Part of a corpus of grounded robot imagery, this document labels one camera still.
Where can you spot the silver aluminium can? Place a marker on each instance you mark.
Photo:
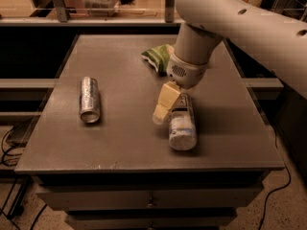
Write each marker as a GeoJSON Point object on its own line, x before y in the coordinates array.
{"type": "Point", "coordinates": [89, 101]}

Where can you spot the clear blue plastic water bottle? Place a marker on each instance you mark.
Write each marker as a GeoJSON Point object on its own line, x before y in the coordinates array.
{"type": "Point", "coordinates": [182, 130]}

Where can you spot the grey table drawer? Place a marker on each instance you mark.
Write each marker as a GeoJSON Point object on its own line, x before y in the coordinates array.
{"type": "Point", "coordinates": [91, 198]}
{"type": "Point", "coordinates": [151, 220]}

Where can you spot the green snack bag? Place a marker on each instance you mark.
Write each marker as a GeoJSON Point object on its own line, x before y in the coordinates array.
{"type": "Point", "coordinates": [158, 57]}

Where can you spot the lower grey table drawer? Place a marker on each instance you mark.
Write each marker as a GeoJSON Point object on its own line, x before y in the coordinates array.
{"type": "Point", "coordinates": [151, 220]}

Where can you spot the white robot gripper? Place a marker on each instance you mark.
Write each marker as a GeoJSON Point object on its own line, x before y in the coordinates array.
{"type": "Point", "coordinates": [187, 73]}

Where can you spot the clear plastic container on shelf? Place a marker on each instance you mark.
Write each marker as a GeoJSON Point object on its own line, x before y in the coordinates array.
{"type": "Point", "coordinates": [101, 8]}

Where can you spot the grey metal shelf frame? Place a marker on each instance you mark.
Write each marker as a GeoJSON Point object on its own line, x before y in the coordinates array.
{"type": "Point", "coordinates": [96, 21]}

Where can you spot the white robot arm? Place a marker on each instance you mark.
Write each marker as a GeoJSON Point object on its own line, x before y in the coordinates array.
{"type": "Point", "coordinates": [276, 41]}

